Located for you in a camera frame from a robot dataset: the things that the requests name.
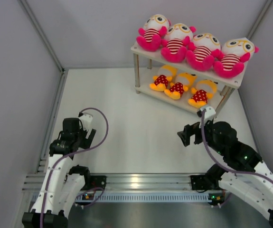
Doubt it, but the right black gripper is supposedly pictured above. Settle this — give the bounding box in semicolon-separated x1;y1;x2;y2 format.
178;116;226;156

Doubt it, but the yellow dotted plush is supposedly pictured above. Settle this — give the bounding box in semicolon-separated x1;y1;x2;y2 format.
164;72;197;100
188;79;217;108
149;65;178;92

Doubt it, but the pink striped plush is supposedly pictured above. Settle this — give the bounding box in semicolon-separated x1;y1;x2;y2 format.
213;38;260;78
160;23;197;63
186;33;221;71

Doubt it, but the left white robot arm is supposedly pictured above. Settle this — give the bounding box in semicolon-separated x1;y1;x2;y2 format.
22;114;96;228

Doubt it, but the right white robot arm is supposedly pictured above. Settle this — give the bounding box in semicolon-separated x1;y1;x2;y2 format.
177;121;273;227

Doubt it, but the white two-tier wooden shelf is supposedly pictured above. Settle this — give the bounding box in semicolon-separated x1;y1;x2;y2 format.
131;43;245;114

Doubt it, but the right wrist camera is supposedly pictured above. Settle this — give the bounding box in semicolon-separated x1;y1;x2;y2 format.
197;105;216;119

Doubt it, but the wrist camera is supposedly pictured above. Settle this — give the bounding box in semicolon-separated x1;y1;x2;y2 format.
78;113;93;131
197;105;216;119

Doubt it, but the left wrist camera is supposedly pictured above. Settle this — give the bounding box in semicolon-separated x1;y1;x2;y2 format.
78;113;93;131

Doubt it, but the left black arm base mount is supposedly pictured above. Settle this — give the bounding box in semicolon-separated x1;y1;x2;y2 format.
88;175;107;189

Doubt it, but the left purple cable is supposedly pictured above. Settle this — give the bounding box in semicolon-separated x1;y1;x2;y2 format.
40;107;109;228

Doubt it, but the purple cable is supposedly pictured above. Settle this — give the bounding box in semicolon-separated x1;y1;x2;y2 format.
40;107;109;228
200;111;273;194

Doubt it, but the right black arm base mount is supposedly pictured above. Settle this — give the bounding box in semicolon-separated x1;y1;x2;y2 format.
190;175;212;191

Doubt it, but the slotted cable duct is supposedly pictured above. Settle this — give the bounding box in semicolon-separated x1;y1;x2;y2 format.
31;191;225;203

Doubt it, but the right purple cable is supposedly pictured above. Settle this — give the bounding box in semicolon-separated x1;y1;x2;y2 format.
200;111;273;194

